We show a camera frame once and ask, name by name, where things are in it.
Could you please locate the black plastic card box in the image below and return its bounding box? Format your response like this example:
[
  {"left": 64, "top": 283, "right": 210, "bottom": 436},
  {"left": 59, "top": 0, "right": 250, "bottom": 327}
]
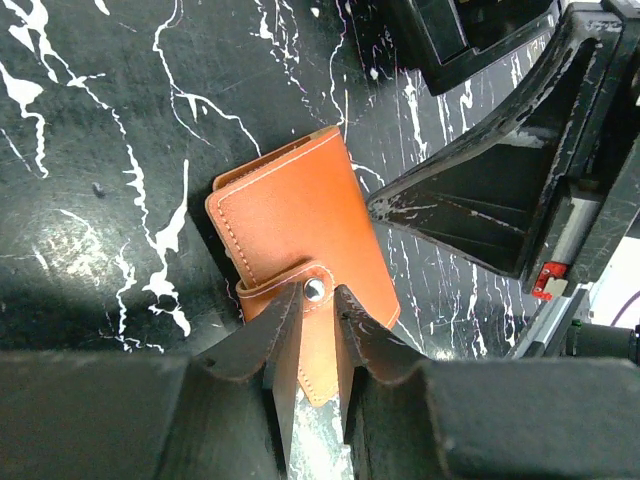
[{"left": 349, "top": 0, "right": 560, "bottom": 95}]

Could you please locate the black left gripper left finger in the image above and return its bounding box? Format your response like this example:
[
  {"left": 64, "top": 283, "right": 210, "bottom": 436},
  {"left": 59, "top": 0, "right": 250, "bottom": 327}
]
[{"left": 198, "top": 282, "right": 303, "bottom": 470}]

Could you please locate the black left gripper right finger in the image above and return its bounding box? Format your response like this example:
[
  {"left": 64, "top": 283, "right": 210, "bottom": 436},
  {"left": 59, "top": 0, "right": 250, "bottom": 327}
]
[{"left": 333, "top": 285, "right": 427, "bottom": 445}]

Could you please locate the brown leather card holder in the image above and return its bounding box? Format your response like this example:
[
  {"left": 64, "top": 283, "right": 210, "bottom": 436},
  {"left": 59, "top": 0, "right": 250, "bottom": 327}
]
[{"left": 205, "top": 126, "right": 401, "bottom": 407}]

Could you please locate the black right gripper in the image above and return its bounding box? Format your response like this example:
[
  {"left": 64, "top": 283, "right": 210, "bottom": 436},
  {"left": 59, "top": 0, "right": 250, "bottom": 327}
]
[{"left": 367, "top": 1, "right": 639, "bottom": 360}]

